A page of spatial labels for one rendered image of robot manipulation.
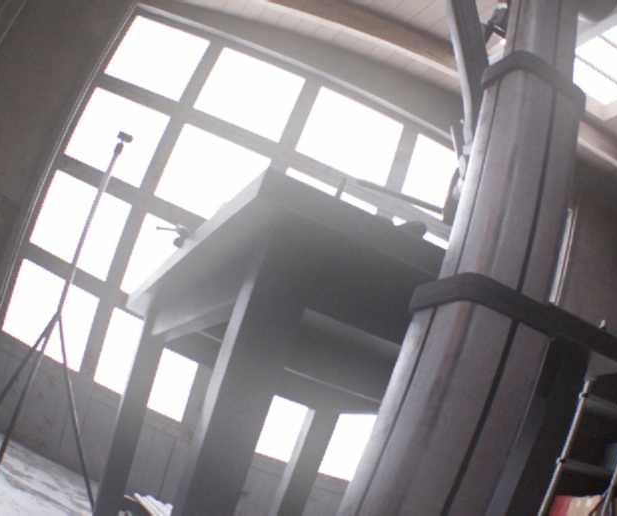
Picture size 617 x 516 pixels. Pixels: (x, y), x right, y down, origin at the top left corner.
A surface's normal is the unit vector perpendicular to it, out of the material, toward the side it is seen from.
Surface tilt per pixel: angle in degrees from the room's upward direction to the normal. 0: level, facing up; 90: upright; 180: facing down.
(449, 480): 90
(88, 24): 90
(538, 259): 90
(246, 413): 90
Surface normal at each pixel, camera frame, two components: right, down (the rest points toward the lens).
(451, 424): 0.37, -0.17
